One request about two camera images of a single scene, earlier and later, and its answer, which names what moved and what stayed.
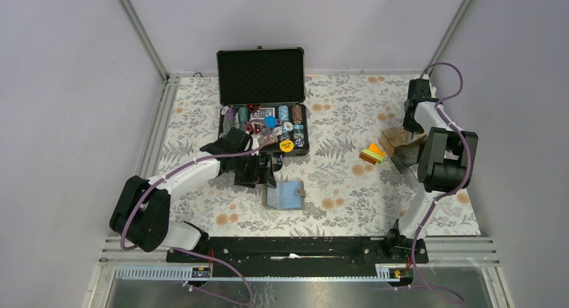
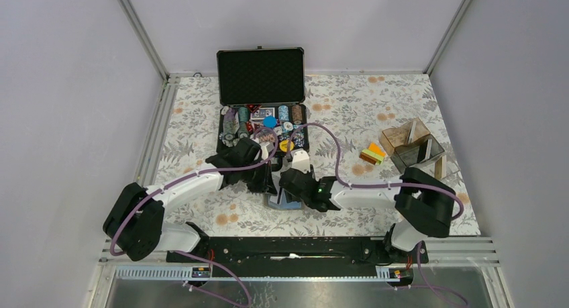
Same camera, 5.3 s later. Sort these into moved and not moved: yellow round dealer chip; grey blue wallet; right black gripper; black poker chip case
Moved: right black gripper
Not moved: grey blue wallet; black poker chip case; yellow round dealer chip
